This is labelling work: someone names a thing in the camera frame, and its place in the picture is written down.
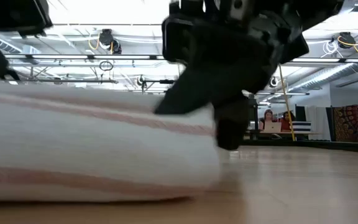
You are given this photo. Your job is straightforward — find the white towel with stripes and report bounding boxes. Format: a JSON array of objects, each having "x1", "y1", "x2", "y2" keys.
[{"x1": 0, "y1": 77, "x2": 223, "y2": 203}]

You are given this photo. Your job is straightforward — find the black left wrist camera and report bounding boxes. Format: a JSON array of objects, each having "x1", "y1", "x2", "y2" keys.
[{"x1": 0, "y1": 0, "x2": 54, "y2": 37}]

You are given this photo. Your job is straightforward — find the black aluminium table frame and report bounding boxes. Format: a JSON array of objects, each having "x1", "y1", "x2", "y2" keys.
[{"x1": 242, "y1": 138, "x2": 358, "y2": 154}]

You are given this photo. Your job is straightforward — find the black and white striped box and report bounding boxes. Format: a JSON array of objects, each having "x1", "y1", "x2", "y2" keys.
[{"x1": 290, "y1": 121, "x2": 312, "y2": 134}]

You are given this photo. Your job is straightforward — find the patterned hanging rug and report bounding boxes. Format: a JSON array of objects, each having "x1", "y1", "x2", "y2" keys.
[{"x1": 333, "y1": 105, "x2": 358, "y2": 143}]

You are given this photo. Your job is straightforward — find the person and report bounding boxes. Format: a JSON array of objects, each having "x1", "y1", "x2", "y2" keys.
[
  {"x1": 280, "y1": 111, "x2": 296, "y2": 132},
  {"x1": 259, "y1": 108, "x2": 275, "y2": 131}
]

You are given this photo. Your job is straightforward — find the white curtain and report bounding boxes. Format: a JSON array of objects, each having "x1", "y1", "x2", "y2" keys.
[{"x1": 305, "y1": 105, "x2": 332, "y2": 141}]

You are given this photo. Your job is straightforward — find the yellow hanging cable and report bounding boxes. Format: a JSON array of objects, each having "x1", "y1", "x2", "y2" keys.
[{"x1": 277, "y1": 63, "x2": 296, "y2": 141}]

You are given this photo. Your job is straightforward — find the long ceiling light strip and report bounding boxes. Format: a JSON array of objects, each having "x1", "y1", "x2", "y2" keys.
[{"x1": 4, "y1": 53, "x2": 358, "y2": 63}]

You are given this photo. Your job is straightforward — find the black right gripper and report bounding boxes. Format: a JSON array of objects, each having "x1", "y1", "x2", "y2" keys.
[{"x1": 154, "y1": 0, "x2": 310, "y2": 151}]

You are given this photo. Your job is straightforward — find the silver laptop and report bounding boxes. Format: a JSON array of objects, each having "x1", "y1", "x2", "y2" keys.
[{"x1": 264, "y1": 121, "x2": 283, "y2": 134}]

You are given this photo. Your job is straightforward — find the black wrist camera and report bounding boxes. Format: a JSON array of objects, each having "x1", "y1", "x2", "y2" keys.
[
  {"x1": 0, "y1": 0, "x2": 54, "y2": 37},
  {"x1": 162, "y1": 12, "x2": 199, "y2": 65}
]

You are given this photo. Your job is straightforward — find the black camera stand frame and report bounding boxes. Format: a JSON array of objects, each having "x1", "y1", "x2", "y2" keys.
[{"x1": 140, "y1": 79, "x2": 176, "y2": 94}]

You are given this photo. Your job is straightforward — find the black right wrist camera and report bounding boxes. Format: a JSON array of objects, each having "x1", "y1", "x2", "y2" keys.
[{"x1": 162, "y1": 12, "x2": 199, "y2": 65}]

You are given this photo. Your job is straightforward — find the black computer monitor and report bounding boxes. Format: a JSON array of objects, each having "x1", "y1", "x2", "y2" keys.
[{"x1": 249, "y1": 98, "x2": 259, "y2": 138}]

